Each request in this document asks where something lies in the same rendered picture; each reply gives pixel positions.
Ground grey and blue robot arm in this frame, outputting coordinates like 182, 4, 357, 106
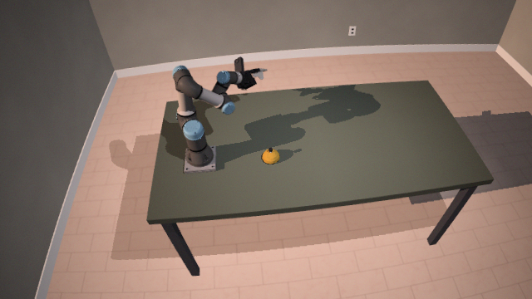
172, 56, 244, 167

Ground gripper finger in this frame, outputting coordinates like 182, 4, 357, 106
249, 68, 267, 80

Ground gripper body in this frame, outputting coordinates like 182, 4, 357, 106
237, 70, 257, 90

